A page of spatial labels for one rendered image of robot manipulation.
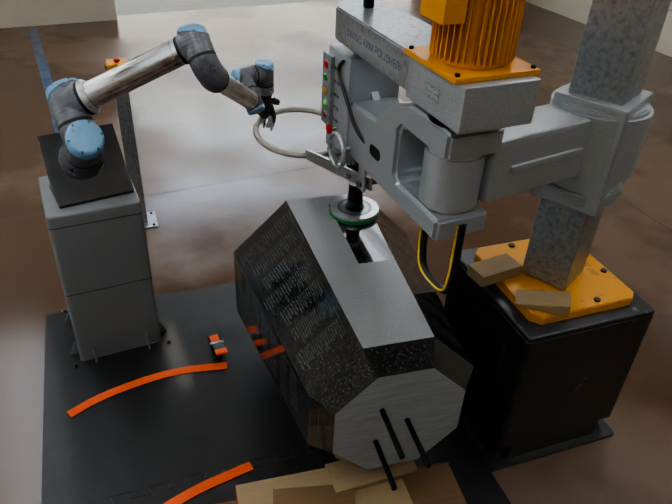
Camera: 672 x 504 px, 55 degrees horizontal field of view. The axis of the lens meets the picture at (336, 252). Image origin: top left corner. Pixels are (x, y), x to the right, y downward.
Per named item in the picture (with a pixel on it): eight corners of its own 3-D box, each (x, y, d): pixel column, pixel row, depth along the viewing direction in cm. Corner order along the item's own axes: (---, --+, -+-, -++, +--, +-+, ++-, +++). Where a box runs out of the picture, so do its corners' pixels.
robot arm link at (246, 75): (240, 87, 305) (263, 82, 311) (231, 65, 306) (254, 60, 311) (234, 95, 314) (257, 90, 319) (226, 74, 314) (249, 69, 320)
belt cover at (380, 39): (529, 135, 185) (542, 79, 175) (455, 147, 176) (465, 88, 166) (379, 39, 256) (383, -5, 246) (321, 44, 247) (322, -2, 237)
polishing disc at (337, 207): (320, 205, 283) (320, 202, 282) (358, 192, 294) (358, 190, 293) (349, 227, 269) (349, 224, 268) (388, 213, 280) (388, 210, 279)
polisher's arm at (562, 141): (580, 137, 257) (597, 76, 243) (652, 173, 234) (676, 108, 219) (433, 175, 225) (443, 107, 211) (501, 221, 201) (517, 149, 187)
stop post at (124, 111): (154, 212, 438) (133, 54, 376) (158, 227, 423) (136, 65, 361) (124, 216, 432) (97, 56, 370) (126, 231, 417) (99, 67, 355)
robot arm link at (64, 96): (49, 128, 261) (209, 50, 247) (34, 89, 262) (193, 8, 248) (71, 133, 276) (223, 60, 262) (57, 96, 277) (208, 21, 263)
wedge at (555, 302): (568, 301, 250) (571, 291, 247) (567, 317, 242) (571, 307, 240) (516, 290, 255) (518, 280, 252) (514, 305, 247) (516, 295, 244)
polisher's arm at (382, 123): (480, 257, 216) (509, 121, 188) (421, 271, 208) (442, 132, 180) (381, 163, 271) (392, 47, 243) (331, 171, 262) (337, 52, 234)
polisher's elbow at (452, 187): (450, 181, 220) (459, 128, 209) (488, 207, 207) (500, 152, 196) (406, 193, 212) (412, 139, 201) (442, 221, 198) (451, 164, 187)
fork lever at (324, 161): (405, 184, 254) (405, 172, 252) (361, 192, 247) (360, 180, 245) (336, 154, 314) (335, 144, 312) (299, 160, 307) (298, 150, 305)
